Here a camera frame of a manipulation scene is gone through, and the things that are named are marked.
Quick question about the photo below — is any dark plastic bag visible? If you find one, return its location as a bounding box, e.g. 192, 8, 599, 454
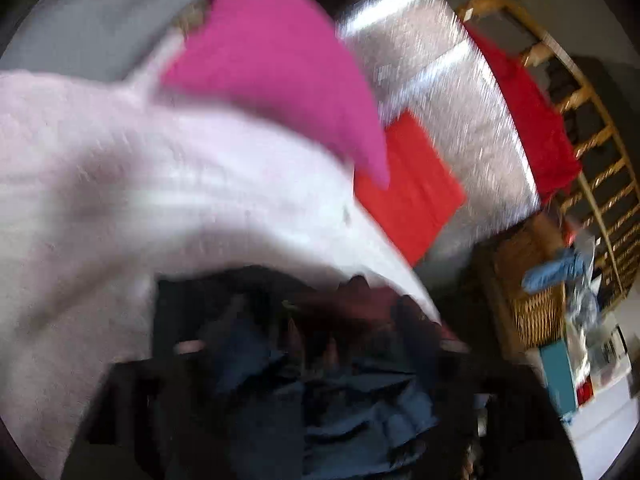
565, 280, 601, 331

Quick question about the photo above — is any magenta pillow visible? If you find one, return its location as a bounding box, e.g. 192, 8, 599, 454
160, 0, 391, 191

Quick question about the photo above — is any light blue cloth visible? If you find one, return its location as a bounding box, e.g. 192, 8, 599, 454
522, 250, 586, 293

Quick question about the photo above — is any red blanket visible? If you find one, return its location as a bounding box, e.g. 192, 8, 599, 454
462, 22, 583, 206

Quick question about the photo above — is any red pillow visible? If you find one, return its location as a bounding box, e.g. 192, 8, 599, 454
352, 110, 468, 268

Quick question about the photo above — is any teal cardboard box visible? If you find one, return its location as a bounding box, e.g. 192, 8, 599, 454
540, 342, 576, 423

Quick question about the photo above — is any silver foil insulation panel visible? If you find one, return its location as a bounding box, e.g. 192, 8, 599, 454
335, 0, 543, 266

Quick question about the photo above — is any wicker basket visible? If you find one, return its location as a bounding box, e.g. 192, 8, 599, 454
492, 220, 576, 348

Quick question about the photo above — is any grey garment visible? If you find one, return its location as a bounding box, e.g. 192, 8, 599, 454
0, 0, 236, 83

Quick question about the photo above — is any wooden stair railing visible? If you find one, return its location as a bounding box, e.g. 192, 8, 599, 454
415, 0, 640, 301

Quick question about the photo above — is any white fleece blanket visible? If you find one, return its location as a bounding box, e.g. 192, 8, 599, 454
0, 30, 446, 480

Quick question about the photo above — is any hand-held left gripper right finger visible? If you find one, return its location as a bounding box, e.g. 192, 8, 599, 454
440, 352, 583, 480

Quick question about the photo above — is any navy blue zip jacket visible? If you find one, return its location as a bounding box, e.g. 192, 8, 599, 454
152, 270, 476, 480

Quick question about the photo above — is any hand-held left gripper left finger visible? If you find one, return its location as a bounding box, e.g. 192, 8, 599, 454
85, 357, 241, 480

